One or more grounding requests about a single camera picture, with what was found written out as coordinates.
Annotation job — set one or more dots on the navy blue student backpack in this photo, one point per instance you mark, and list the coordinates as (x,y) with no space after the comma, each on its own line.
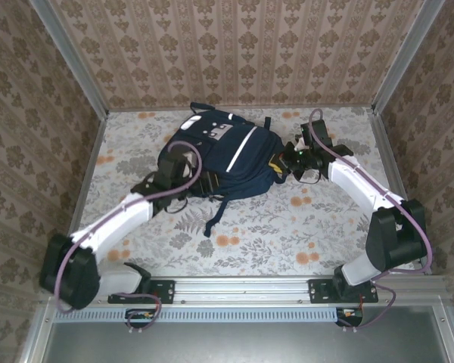
(249,170)

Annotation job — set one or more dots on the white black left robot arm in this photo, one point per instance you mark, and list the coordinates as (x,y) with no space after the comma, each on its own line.
(117,223)

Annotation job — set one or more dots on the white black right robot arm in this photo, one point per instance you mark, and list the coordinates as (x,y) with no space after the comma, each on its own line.
(355,181)

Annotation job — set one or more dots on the floral table cloth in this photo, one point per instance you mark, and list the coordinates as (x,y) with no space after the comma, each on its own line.
(249,246)

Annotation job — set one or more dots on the black connector board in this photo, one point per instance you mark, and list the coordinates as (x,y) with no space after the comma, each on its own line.
(140,317)
(350,317)

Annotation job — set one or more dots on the grey metal panel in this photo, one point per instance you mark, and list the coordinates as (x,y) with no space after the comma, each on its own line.
(242,344)

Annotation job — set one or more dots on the aluminium table end rail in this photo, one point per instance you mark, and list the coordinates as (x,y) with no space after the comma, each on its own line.
(348,107)

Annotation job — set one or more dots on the aluminium table side rail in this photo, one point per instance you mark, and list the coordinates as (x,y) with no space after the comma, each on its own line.
(92,159)
(386,151)

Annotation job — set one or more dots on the aluminium frame post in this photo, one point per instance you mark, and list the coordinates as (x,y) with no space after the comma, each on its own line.
(406,56)
(73,62)

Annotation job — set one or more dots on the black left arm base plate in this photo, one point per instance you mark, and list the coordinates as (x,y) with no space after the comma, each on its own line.
(166,291)

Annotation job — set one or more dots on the aluminium mounting rail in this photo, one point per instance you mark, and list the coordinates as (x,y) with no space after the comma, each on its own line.
(242,291)

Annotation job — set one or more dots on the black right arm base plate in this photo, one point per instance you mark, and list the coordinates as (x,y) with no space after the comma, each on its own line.
(319,291)

